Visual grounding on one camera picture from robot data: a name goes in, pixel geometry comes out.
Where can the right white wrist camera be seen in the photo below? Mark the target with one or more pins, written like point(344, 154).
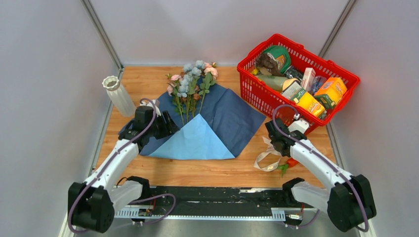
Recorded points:
point(298, 124)

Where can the yellow green box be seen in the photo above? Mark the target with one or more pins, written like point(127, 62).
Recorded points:
point(305, 100)

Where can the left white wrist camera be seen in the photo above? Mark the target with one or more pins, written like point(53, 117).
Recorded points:
point(154, 104)

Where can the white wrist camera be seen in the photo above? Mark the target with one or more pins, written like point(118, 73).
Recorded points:
point(154, 104)
point(298, 124)

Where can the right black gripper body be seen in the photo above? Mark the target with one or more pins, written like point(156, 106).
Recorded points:
point(272, 143)

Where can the clear plastic bottle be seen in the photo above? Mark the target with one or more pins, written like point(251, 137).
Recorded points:
point(317, 83)

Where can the pink white box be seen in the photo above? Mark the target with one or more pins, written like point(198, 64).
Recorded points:
point(308, 78)

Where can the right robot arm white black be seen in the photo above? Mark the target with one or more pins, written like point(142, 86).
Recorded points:
point(347, 199)

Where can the blue wrapping paper sheet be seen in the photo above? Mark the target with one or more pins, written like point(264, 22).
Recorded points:
point(221, 131)

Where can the green snack bag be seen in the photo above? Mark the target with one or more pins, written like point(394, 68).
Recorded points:
point(281, 54)

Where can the olive green bottle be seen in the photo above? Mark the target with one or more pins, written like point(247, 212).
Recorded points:
point(277, 83)

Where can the orange box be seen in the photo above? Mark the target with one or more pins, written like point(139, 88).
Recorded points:
point(331, 93)

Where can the red shopping basket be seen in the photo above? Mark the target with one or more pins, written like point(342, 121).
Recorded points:
point(278, 104)

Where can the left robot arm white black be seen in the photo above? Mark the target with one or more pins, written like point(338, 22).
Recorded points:
point(108, 176)

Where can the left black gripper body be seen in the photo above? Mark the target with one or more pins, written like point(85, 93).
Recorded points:
point(159, 129)

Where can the pink rose flower stem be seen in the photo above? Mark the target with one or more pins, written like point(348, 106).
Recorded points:
point(210, 76)

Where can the dark foil packet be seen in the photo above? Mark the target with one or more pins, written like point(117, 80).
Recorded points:
point(293, 73)

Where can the blue pink flower stem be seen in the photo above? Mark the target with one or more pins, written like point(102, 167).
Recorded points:
point(190, 93)

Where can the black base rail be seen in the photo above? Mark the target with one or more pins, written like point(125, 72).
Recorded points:
point(217, 203)

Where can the toy carrot with leaves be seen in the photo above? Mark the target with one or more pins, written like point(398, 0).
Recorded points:
point(288, 164)

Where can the white ribbed vase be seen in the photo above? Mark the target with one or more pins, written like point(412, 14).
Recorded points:
point(119, 96)

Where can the brown crumpled bag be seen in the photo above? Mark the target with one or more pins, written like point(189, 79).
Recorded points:
point(267, 62)

